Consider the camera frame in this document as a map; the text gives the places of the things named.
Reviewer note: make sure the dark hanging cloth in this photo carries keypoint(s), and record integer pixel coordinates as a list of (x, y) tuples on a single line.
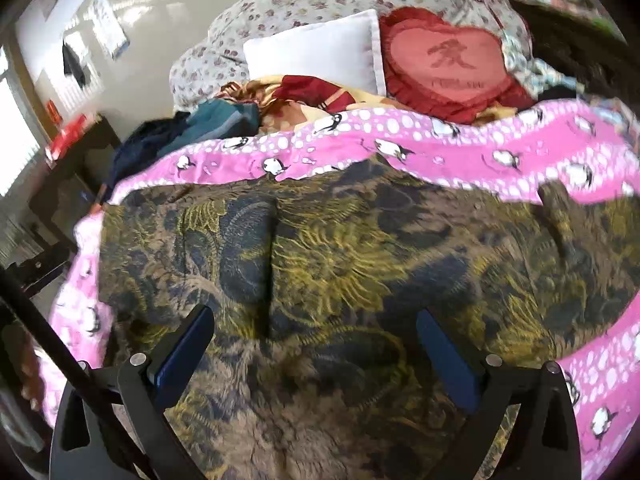
[(72, 66)]

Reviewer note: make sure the white square pillow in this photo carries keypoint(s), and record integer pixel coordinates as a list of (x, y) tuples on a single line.
[(346, 51)]

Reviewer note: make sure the red yellow patterned blanket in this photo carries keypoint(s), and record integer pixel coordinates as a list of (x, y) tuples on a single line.
[(285, 102)]

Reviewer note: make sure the black rod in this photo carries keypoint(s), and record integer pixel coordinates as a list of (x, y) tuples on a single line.
[(27, 313)]

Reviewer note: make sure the pink penguin blanket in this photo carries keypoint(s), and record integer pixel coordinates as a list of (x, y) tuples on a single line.
[(568, 141)]

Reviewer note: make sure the light blue floral cloth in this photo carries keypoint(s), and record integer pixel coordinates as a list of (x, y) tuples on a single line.
[(533, 74)]

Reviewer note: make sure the red heart-shaped cushion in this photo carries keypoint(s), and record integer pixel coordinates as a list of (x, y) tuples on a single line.
[(446, 71)]

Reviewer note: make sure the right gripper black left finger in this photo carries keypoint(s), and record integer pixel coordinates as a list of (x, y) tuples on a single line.
[(85, 447)]

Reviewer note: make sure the wall calendar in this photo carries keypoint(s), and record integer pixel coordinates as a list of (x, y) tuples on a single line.
[(107, 29)]

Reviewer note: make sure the dark floral patterned garment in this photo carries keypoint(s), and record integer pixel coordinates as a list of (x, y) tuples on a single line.
[(315, 370)]

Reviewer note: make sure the dark wooden cabinet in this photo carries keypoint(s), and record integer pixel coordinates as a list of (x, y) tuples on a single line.
[(606, 64)]

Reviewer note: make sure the teal folded garment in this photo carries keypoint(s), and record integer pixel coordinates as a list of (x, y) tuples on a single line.
[(216, 119)]

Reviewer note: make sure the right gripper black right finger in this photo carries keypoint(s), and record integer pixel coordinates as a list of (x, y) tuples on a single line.
[(544, 441)]

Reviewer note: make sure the red bag on table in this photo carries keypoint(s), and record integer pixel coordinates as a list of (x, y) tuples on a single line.
[(69, 135)]

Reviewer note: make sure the dark wooden side table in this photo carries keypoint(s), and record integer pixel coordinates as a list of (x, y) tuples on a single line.
[(66, 190)]

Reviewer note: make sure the dark navy clothes pile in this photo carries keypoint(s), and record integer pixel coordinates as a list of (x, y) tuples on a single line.
[(140, 150)]

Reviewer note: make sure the floral grey quilt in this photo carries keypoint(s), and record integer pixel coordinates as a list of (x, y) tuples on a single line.
[(217, 59)]

